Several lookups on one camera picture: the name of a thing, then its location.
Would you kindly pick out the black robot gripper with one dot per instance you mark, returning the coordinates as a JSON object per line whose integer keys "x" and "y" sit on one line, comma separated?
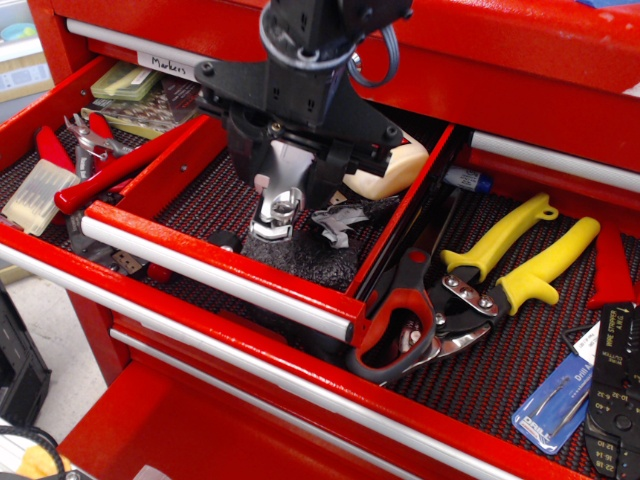
{"x": 303, "y": 94}

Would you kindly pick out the silver metal box cutter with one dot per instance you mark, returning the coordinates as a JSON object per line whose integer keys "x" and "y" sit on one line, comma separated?
{"x": 280, "y": 182}

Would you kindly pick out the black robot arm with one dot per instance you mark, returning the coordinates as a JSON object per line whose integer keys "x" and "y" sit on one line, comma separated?
{"x": 302, "y": 94}

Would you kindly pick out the small red open drawer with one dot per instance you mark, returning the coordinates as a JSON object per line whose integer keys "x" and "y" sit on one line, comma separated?
{"x": 167, "y": 213}

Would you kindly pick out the wide red open drawer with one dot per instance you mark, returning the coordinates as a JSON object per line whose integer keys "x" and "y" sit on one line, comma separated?
{"x": 204, "y": 394}

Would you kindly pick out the crumpled grey tape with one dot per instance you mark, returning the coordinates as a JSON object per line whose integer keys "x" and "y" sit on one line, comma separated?
{"x": 339, "y": 220}

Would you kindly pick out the black foam block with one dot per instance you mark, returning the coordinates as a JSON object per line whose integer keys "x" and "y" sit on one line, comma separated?
{"x": 309, "y": 256}

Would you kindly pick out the black rubber foot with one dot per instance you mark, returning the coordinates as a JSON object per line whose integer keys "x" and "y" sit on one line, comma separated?
{"x": 225, "y": 240}

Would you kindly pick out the Titebond wood glue bottle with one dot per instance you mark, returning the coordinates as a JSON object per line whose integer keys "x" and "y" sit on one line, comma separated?
{"x": 405, "y": 163}

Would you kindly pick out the dark packaged card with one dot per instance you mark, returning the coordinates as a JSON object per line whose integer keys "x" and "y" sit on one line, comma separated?
{"x": 169, "y": 104}

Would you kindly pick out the white Markers label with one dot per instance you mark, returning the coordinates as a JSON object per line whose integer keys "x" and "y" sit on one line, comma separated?
{"x": 179, "y": 66}

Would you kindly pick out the blue capped marker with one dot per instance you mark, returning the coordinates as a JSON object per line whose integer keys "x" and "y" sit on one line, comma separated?
{"x": 469, "y": 180}

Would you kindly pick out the green plastic case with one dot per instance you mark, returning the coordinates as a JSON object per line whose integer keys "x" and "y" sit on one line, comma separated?
{"x": 125, "y": 81}

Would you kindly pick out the red metal tool chest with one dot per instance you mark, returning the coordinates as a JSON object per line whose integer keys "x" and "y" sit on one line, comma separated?
{"x": 82, "y": 40}

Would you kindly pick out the brown electrical plug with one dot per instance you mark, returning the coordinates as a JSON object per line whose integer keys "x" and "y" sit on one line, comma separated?
{"x": 129, "y": 264}

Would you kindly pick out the clear plastic bit case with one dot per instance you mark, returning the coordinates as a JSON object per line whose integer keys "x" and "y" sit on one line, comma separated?
{"x": 32, "y": 206}

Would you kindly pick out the black hex key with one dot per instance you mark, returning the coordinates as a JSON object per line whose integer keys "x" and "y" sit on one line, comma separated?
{"x": 577, "y": 339}

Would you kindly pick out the black crate on floor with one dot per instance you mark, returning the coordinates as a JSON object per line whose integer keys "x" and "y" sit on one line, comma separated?
{"x": 25, "y": 378}

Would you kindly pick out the red plastic piece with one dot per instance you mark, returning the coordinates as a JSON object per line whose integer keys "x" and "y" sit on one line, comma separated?
{"x": 612, "y": 279}

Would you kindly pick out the blue drill bit package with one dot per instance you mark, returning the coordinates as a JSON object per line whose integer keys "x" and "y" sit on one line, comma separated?
{"x": 550, "y": 416}

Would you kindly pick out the red black handled scissors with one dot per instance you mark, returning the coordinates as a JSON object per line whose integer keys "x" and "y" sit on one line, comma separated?
{"x": 401, "y": 322}

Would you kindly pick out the small red handled cutters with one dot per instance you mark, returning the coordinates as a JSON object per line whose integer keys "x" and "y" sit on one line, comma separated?
{"x": 97, "y": 148}

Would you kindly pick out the red handled pliers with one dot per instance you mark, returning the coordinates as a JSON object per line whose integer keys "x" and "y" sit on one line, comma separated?
{"x": 72, "y": 198}

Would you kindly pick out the black wire stripper tool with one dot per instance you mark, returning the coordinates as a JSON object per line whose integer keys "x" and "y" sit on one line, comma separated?
{"x": 611, "y": 428}

